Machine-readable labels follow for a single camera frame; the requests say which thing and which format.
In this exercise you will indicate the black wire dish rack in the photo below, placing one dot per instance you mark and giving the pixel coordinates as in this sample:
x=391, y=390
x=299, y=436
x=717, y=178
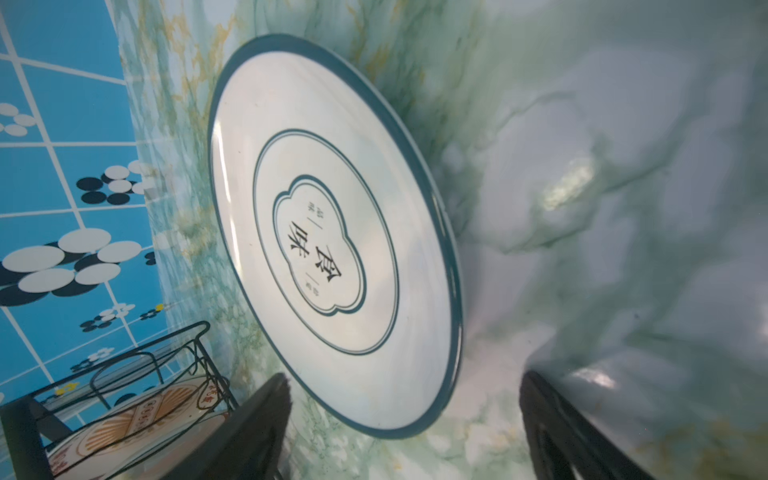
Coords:
x=33, y=425

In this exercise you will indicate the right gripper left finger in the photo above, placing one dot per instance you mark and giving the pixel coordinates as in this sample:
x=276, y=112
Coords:
x=249, y=443

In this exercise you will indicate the white plate teal flower emblem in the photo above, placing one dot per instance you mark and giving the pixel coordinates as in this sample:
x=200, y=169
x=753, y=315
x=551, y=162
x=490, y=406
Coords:
x=337, y=235

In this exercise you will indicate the white plate orange sunburst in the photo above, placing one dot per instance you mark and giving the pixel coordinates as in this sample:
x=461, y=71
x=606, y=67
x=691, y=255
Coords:
x=97, y=450

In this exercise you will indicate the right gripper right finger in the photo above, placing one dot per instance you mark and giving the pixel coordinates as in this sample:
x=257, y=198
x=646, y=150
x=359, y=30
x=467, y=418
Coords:
x=563, y=444

